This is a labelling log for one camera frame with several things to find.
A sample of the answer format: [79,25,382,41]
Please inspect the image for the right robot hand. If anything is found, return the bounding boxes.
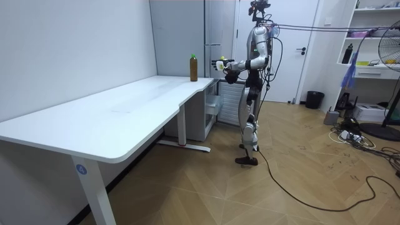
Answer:
[224,70,242,85]

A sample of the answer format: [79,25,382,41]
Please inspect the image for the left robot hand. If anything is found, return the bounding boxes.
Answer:
[211,58,235,73]

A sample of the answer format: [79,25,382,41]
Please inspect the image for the brown bottle with green cap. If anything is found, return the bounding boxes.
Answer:
[189,54,199,83]

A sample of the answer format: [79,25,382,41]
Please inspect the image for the robot body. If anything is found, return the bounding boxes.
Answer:
[245,0,284,92]

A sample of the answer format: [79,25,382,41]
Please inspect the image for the robot legs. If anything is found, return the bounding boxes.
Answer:
[234,77,262,166]

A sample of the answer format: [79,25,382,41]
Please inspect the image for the white room door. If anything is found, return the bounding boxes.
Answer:
[234,0,320,103]

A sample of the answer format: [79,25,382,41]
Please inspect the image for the black waste bin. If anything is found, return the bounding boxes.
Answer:
[305,90,325,110]

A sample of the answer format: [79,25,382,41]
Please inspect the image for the small grey box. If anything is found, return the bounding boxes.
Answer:
[323,106,340,126]

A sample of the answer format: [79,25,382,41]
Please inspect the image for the black flask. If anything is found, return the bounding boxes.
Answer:
[341,43,354,65]

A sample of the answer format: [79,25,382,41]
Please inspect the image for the white desk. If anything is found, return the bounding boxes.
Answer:
[0,74,215,225]

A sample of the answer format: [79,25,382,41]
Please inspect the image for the white power strip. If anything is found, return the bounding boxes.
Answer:
[339,129,363,143]

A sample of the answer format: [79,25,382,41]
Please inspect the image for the purple tray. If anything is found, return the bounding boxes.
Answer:
[348,30,370,39]

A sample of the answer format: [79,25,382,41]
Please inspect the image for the white shelf unit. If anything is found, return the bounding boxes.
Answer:
[334,0,400,111]

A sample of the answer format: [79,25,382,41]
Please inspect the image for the white cardboard box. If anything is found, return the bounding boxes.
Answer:
[352,102,389,123]

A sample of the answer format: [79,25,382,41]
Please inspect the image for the black standing fan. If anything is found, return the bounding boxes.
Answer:
[358,20,400,142]

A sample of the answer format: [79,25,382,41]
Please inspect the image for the cable bundle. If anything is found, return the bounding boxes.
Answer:
[269,22,400,90]

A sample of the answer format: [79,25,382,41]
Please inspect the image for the black floor cable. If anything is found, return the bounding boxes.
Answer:
[256,149,400,213]

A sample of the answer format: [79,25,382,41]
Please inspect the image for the tangled floor cables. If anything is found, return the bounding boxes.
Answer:
[327,123,400,176]

